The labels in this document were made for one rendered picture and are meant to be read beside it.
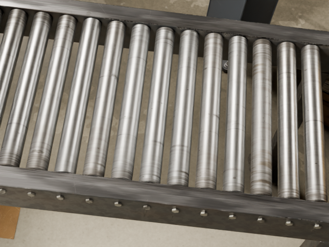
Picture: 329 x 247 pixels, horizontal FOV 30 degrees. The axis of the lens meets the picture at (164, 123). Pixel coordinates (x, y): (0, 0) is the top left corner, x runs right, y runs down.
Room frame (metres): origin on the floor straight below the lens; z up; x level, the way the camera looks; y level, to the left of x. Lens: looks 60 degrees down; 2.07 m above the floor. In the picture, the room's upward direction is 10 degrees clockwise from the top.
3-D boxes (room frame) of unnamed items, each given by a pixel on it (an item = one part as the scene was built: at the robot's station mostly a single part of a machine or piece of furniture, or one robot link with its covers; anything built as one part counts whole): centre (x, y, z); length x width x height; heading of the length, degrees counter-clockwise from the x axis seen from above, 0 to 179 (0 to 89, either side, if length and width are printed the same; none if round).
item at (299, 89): (1.08, -0.41, 0.34); 0.06 x 0.06 x 0.68; 3
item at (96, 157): (0.80, 0.15, 0.77); 0.47 x 0.05 x 0.05; 3
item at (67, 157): (0.79, 0.22, 0.77); 0.47 x 0.05 x 0.05; 3
